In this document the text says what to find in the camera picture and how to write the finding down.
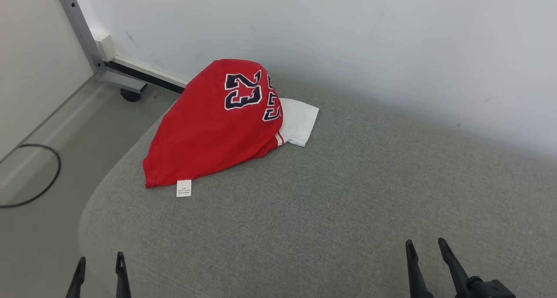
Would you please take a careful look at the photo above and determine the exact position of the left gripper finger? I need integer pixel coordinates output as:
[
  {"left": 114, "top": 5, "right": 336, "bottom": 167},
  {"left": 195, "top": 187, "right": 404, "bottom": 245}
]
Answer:
[
  {"left": 65, "top": 257, "right": 86, "bottom": 298},
  {"left": 115, "top": 251, "right": 131, "bottom": 298}
]

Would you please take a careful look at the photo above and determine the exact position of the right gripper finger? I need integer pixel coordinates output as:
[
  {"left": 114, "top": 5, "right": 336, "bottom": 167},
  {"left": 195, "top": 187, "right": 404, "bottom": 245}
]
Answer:
[
  {"left": 438, "top": 238, "right": 470, "bottom": 298},
  {"left": 406, "top": 240, "right": 433, "bottom": 298}
]

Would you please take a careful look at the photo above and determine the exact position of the red basketball jersey number 23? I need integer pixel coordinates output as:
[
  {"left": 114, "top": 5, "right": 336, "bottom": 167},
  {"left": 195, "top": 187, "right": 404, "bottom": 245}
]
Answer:
[{"left": 143, "top": 59, "right": 319, "bottom": 198}]

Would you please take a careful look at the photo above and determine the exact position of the black baseboard strip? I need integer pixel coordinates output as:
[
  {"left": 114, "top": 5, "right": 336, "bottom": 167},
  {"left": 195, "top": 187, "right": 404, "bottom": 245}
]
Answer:
[{"left": 106, "top": 61, "right": 187, "bottom": 94}]

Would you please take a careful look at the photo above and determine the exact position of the black floor cable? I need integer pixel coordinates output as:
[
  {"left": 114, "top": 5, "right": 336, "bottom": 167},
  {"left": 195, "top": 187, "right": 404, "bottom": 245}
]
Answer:
[{"left": 0, "top": 144, "right": 61, "bottom": 208}]

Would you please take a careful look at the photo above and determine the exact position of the grey metal frame leg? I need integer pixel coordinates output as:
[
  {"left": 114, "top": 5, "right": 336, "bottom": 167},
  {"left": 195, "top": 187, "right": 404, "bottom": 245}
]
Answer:
[{"left": 57, "top": 0, "right": 148, "bottom": 94}]

